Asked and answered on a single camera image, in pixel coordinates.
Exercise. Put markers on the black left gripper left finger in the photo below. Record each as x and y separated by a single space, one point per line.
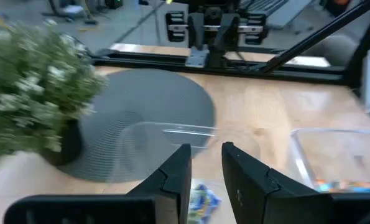
172 186

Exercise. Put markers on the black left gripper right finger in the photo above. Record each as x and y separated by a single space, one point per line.
253 193

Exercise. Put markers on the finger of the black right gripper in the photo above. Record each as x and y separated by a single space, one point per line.
196 31
228 31

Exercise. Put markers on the orange blue granola bar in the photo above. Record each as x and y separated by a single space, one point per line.
365 186
327 186

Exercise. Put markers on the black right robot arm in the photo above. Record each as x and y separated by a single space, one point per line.
217 59

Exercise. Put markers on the clear plastic bin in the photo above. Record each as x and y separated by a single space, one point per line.
172 137
334 155

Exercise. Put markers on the round grey placemat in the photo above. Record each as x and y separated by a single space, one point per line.
147 99

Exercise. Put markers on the potted plant white flowers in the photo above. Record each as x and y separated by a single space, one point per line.
32 87

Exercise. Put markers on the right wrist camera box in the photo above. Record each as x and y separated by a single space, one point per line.
213 14

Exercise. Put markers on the black metal rig frame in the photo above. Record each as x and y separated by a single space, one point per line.
141 63

